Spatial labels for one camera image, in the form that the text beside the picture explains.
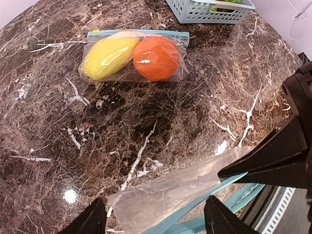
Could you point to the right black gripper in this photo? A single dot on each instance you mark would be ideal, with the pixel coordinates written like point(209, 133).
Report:
point(280, 159)

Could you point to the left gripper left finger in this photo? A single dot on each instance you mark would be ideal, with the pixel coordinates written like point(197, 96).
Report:
point(91, 221)

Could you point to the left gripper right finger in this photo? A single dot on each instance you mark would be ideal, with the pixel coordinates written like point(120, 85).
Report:
point(220, 220)

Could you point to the orange toy fruit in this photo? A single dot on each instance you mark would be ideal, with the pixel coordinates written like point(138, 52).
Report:
point(156, 58)

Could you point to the yellow toy mango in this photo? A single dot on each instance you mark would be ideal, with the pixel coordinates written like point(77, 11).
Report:
point(107, 57)

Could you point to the clear zip bag blue zipper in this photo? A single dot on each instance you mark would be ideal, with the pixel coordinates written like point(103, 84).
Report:
point(129, 73)

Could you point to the light blue perforated basket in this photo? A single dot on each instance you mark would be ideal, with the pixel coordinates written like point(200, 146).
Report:
point(210, 11)

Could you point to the black front rail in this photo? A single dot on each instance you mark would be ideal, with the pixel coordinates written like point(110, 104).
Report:
point(260, 209)

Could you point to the white slotted cable duct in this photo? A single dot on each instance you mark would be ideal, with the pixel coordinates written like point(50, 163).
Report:
point(283, 199)

